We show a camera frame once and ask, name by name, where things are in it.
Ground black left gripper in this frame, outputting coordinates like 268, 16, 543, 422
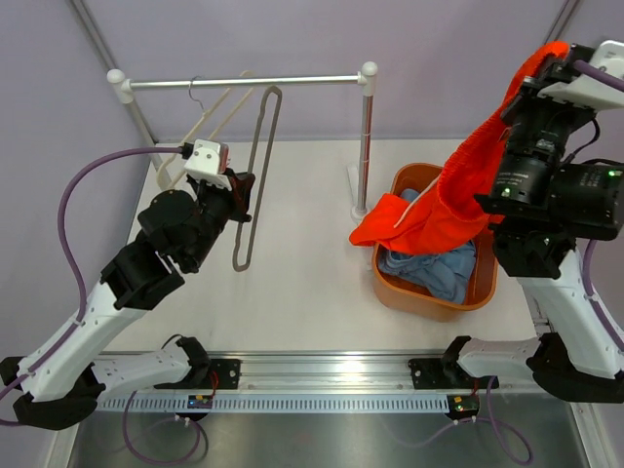
182, 168, 254, 271

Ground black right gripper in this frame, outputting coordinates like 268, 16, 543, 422
485, 57, 593, 213

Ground white plastic hanger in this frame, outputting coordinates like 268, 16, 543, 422
155, 70, 257, 187

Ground grey hanger with metal hook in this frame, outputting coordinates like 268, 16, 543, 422
230, 86, 284, 273

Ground orange shorts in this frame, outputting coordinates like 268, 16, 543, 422
349, 41, 570, 255

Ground light blue shorts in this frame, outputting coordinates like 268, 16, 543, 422
377, 187, 478, 304

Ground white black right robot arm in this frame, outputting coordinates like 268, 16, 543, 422
441, 39, 623, 404

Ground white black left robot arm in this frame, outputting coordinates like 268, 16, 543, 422
1, 170, 255, 431

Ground silver clothes rack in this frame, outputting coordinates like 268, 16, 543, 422
106, 61, 378, 221

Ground orange plastic basket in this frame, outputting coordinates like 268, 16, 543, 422
370, 162, 501, 324

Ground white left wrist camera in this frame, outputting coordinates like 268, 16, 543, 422
183, 139, 232, 191

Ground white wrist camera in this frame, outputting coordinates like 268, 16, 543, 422
183, 139, 232, 191
538, 40, 623, 112

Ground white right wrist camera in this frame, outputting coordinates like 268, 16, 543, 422
538, 40, 623, 112

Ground white slotted cable duct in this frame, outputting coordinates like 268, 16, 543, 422
98, 393, 449, 413

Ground aluminium mounting rail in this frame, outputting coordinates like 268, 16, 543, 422
97, 353, 594, 397

